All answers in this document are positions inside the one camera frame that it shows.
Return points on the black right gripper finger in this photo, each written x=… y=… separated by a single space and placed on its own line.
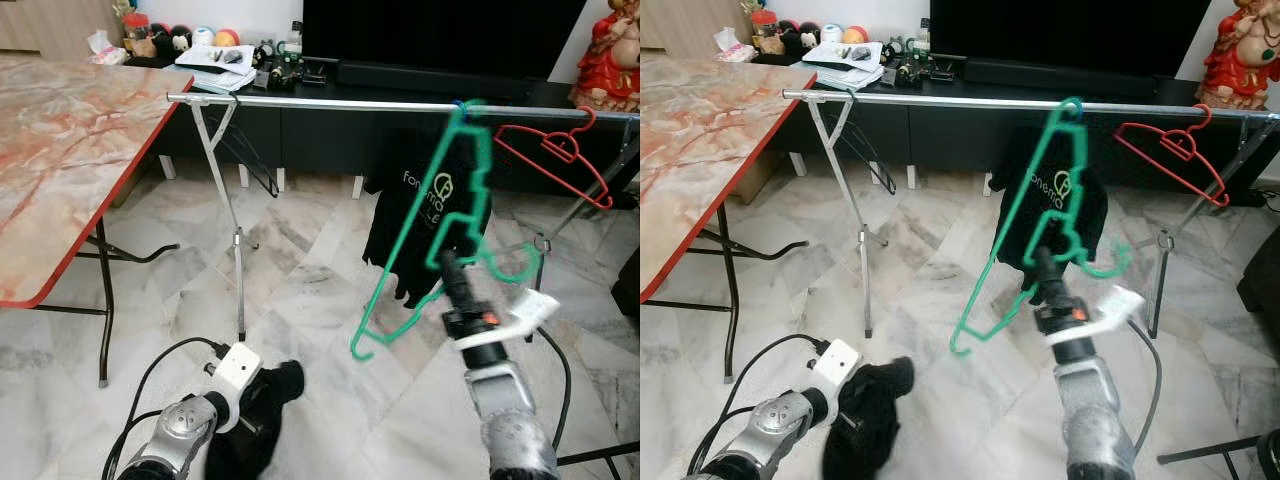
x=1059 y=283
x=1045 y=280
x=453 y=285
x=468 y=288

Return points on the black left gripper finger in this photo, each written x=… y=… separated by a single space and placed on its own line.
x=850 y=462
x=285 y=385
x=893 y=380
x=240 y=465

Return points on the green plastic hanger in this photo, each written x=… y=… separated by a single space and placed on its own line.
x=1082 y=165
x=486 y=160

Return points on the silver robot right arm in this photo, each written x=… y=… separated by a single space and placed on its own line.
x=510 y=430
x=1095 y=430

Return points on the red plastic hanger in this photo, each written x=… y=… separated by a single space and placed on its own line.
x=1178 y=145
x=558 y=148

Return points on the black t-shirt with green logo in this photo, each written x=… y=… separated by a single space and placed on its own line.
x=405 y=215
x=1030 y=220

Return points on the black television console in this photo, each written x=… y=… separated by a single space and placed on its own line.
x=330 y=145
x=950 y=140

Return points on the silver metal clothes rack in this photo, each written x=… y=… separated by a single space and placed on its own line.
x=330 y=104
x=950 y=101

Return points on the black soundbar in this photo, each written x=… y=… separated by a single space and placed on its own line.
x=1060 y=77
x=430 y=80

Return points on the small black tray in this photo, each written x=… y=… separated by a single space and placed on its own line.
x=315 y=74
x=941 y=70

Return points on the black flat television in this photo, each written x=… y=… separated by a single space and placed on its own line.
x=1070 y=35
x=440 y=35

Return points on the red laughing Buddha statue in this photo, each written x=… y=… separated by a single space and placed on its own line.
x=610 y=70
x=1240 y=70

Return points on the marble-top folding table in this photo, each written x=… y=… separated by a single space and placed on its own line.
x=700 y=150
x=60 y=150

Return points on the small clear bottle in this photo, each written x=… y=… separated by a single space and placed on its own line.
x=294 y=40
x=921 y=38

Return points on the white paper stack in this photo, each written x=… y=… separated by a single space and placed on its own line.
x=838 y=68
x=210 y=72

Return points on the orange round plush toy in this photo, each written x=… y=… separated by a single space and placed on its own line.
x=854 y=35
x=227 y=38

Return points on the white round plush toy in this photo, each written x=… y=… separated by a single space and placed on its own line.
x=203 y=37
x=831 y=34

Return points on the black round plush toy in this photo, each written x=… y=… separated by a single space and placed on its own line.
x=809 y=36
x=161 y=40
x=789 y=37
x=181 y=38

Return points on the beige wooden cabinet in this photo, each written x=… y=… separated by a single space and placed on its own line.
x=690 y=25
x=50 y=25

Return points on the white tissue packet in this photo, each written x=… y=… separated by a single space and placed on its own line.
x=105 y=48
x=735 y=45

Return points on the jar with red lid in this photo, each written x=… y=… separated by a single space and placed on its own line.
x=137 y=35
x=765 y=33

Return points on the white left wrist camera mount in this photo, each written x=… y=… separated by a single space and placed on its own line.
x=240 y=365
x=838 y=362

